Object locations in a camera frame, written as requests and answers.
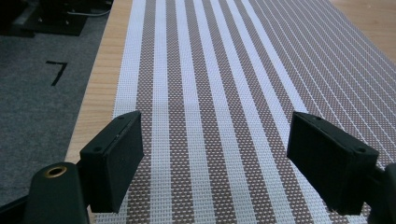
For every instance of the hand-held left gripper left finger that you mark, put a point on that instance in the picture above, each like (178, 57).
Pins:
(113, 161)

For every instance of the black stand base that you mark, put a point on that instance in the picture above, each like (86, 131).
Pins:
(54, 15)

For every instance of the striped woven placemat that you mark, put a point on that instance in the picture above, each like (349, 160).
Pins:
(249, 102)

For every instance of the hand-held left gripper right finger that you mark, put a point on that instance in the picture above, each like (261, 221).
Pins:
(330, 161)

